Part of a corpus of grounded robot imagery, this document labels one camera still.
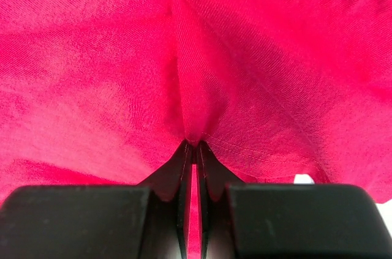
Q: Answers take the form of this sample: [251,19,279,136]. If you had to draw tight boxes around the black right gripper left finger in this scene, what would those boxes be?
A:
[1,141,193,258]

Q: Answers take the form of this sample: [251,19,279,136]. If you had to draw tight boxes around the red t-shirt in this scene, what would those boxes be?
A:
[1,0,391,258]

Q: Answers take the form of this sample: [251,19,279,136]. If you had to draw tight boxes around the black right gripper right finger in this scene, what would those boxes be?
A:
[195,142,391,258]

